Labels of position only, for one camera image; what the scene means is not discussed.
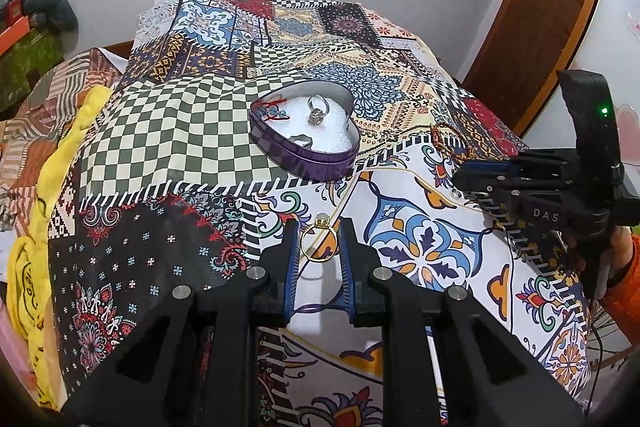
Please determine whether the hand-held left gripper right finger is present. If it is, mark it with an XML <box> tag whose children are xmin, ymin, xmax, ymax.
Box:
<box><xmin>338</xmin><ymin>216</ymin><xmax>588</xmax><ymax>427</ymax></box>

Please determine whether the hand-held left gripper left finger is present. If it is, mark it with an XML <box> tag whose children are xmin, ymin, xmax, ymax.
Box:
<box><xmin>60</xmin><ymin>216</ymin><xmax>301</xmax><ymax>427</ymax></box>

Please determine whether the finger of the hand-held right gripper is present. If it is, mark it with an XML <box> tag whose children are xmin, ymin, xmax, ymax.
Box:
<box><xmin>462</xmin><ymin>149</ymin><xmax>577</xmax><ymax>176</ymax></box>
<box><xmin>452</xmin><ymin>173</ymin><xmax>522</xmax><ymax>208</ymax></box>

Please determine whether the gold ring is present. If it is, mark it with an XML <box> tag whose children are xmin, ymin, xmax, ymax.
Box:
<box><xmin>299</xmin><ymin>213</ymin><xmax>341</xmax><ymax>264</ymax></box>

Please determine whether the brown bead bracelet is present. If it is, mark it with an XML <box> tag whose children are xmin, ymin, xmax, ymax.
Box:
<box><xmin>430</xmin><ymin>123</ymin><xmax>478</xmax><ymax>164</ymax></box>

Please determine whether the purple heart-shaped tin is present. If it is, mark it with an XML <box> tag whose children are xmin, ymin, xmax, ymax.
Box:
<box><xmin>248</xmin><ymin>80</ymin><xmax>360</xmax><ymax>182</ymax></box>

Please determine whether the silver ring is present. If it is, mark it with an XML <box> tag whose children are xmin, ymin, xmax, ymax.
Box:
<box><xmin>306</xmin><ymin>95</ymin><xmax>329</xmax><ymax>126</ymax></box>

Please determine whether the red string bracelet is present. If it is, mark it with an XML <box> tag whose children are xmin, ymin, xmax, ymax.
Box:
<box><xmin>255</xmin><ymin>95</ymin><xmax>297</xmax><ymax>124</ymax></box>

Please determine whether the person's right forearm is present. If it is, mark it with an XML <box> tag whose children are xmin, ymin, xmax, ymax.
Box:
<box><xmin>600</xmin><ymin>234</ymin><xmax>640</xmax><ymax>339</ymax></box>

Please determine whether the person's right hand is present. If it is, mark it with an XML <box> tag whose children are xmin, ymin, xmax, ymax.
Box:
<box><xmin>606</xmin><ymin>228</ymin><xmax>637</xmax><ymax>294</ymax></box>

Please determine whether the brown wooden door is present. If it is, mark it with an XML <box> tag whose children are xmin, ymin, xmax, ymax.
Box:
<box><xmin>462</xmin><ymin>0</ymin><xmax>609</xmax><ymax>138</ymax></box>

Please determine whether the patchwork patterned blanket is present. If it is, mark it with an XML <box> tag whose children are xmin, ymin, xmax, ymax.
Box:
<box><xmin>47</xmin><ymin>0</ymin><xmax>601</xmax><ymax>427</ymax></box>

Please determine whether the yellow blanket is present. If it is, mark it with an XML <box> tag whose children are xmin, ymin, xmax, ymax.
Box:
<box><xmin>7</xmin><ymin>84</ymin><xmax>114</xmax><ymax>409</ymax></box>

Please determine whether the green patterned cloth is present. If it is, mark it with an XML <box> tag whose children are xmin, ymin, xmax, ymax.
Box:
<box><xmin>0</xmin><ymin>27</ymin><xmax>67</xmax><ymax>118</ymax></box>

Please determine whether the grey-green plush cushion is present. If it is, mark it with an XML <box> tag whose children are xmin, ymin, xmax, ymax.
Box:
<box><xmin>22</xmin><ymin>0</ymin><xmax>80</xmax><ymax>34</ymax></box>

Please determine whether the orange box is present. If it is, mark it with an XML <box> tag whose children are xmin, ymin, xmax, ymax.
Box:
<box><xmin>0</xmin><ymin>2</ymin><xmax>37</xmax><ymax>56</ymax></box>

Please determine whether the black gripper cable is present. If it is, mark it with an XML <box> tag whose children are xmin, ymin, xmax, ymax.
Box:
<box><xmin>584</xmin><ymin>301</ymin><xmax>640</xmax><ymax>414</ymax></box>

